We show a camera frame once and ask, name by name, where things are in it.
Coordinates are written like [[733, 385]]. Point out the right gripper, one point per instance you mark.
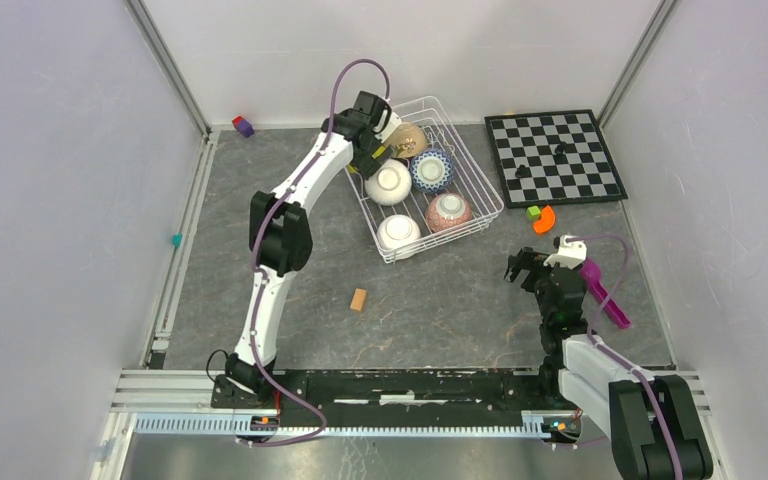
[[526, 257]]

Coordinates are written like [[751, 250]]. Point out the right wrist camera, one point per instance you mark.
[[571, 253]]

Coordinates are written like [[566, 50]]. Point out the black chess piece left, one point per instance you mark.
[[522, 171]]

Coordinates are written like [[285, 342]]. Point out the blue patterned bowl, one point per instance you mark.
[[432, 171]]

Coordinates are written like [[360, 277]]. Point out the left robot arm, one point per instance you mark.
[[281, 240]]

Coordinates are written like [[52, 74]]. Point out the wooden block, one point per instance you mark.
[[358, 300]]

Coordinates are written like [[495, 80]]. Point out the plain white bowl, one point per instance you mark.
[[397, 236]]

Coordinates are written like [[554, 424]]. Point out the black chess piece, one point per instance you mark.
[[560, 149], [522, 171]]

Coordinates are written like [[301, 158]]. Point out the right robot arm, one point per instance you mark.
[[650, 420]]

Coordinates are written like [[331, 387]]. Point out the purple red block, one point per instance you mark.
[[243, 126]]

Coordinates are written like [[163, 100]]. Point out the aluminium frame rails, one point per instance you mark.
[[448, 307]]

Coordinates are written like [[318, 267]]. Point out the black grey chessboard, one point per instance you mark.
[[585, 174]]

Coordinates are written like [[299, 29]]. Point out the beige flower bowl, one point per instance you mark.
[[407, 140]]

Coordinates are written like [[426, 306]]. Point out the black chess piece right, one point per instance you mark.
[[560, 149]]

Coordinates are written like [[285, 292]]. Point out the green cube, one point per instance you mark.
[[533, 213]]

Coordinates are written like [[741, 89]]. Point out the white ribbed bowl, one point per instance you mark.
[[390, 185]]

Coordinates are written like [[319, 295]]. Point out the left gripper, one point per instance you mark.
[[367, 167]]

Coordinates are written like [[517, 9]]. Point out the white wire dish rack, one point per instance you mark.
[[469, 181]]

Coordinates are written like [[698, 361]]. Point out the orange curved block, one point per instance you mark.
[[544, 221]]

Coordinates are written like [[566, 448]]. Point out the purple scoop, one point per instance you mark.
[[592, 275]]

